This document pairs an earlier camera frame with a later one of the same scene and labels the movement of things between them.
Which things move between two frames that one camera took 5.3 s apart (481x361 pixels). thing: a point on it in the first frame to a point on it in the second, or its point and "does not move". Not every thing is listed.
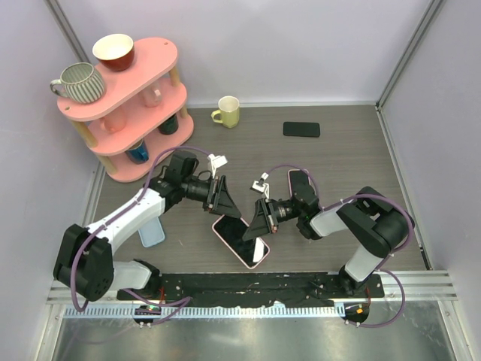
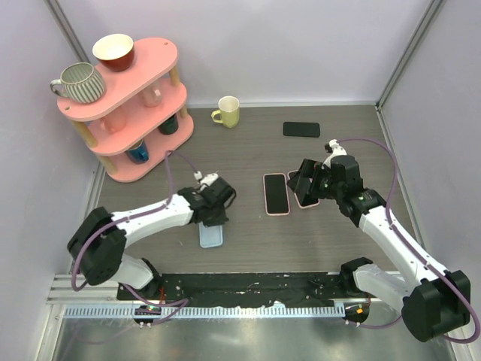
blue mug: (138, 155) does not move
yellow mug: (229, 110) does not move
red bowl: (116, 52) does not move
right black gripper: (264, 221) to (307, 170)
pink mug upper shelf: (152, 97) does not move
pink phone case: (251, 252) to (276, 194)
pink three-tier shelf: (140, 115) does not move
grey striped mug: (80, 82) does not move
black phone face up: (251, 251) to (276, 198)
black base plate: (246, 289) does not move
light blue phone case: (152, 234) to (210, 236)
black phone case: (301, 129) does not move
